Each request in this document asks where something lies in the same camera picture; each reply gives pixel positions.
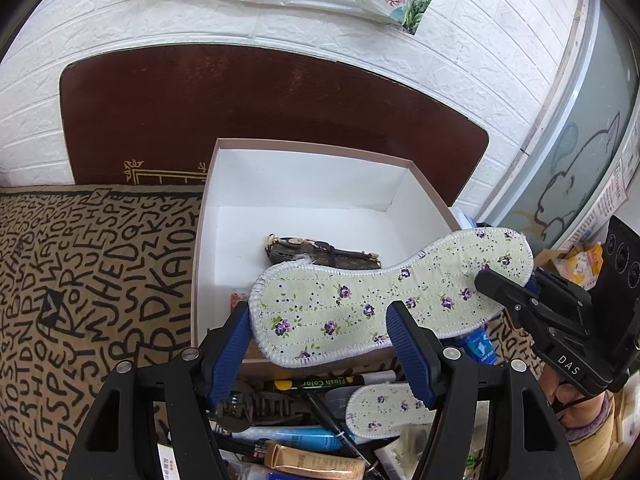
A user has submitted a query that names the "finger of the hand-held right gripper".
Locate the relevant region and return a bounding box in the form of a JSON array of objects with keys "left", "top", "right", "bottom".
[
  {"left": 534, "top": 269, "right": 594, "bottom": 312},
  {"left": 474, "top": 266, "right": 592, "bottom": 339}
]

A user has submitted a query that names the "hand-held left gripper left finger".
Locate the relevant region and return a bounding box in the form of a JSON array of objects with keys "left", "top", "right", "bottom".
[{"left": 60, "top": 300, "right": 253, "bottom": 480}]

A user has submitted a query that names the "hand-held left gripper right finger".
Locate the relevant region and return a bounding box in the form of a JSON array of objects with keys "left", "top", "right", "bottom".
[{"left": 385, "top": 301, "right": 581, "bottom": 480}]

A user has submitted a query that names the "white floral insole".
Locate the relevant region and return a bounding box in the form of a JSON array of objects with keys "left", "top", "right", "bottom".
[
  {"left": 345, "top": 381, "right": 443, "bottom": 442},
  {"left": 248, "top": 228, "right": 535, "bottom": 367}
]

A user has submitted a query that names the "pink cardboard box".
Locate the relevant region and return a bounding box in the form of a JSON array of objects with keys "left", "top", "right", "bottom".
[{"left": 191, "top": 137, "right": 463, "bottom": 376}]

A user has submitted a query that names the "person's right forearm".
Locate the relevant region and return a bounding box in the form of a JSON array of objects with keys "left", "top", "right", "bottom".
[{"left": 560, "top": 390, "right": 640, "bottom": 480}]

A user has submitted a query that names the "letter print desktop cloth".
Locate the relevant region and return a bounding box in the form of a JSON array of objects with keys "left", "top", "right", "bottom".
[{"left": 0, "top": 184, "right": 536, "bottom": 480}]

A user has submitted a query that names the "person's right hand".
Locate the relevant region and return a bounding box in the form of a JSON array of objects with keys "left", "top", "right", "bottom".
[{"left": 540, "top": 365, "right": 618, "bottom": 423}]

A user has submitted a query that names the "yellow packet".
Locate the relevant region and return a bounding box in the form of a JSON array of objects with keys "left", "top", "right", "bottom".
[{"left": 567, "top": 241, "right": 606, "bottom": 288}]

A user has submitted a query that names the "brown hair claw clip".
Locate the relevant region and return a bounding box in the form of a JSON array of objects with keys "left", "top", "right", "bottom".
[{"left": 212, "top": 380, "right": 313, "bottom": 433}]

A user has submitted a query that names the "small blue box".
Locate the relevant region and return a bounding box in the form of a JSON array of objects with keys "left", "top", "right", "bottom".
[{"left": 457, "top": 327, "right": 497, "bottom": 367}]

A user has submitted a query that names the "blue white tissue pack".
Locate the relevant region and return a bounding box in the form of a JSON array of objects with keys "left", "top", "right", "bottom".
[{"left": 450, "top": 205, "right": 478, "bottom": 233}]

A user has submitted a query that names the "black marker pen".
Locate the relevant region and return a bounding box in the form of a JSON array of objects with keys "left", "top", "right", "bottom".
[{"left": 272, "top": 370, "right": 399, "bottom": 392}]

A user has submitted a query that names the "thin black pen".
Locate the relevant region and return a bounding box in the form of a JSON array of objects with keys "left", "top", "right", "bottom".
[{"left": 304, "top": 391, "right": 373, "bottom": 463}]

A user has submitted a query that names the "blue tube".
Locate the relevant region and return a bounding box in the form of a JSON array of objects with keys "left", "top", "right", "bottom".
[{"left": 220, "top": 426, "right": 361, "bottom": 452}]

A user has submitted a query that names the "brown patterned wallet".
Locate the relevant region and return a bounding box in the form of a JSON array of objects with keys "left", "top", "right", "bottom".
[{"left": 263, "top": 232, "right": 383, "bottom": 271}]

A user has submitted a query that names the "gold cosmetic tube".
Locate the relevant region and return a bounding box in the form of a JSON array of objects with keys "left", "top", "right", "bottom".
[{"left": 264, "top": 441, "right": 370, "bottom": 480}]

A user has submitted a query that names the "dark brown wooden headboard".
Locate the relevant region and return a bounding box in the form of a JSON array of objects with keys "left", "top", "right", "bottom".
[{"left": 59, "top": 44, "right": 490, "bottom": 206}]

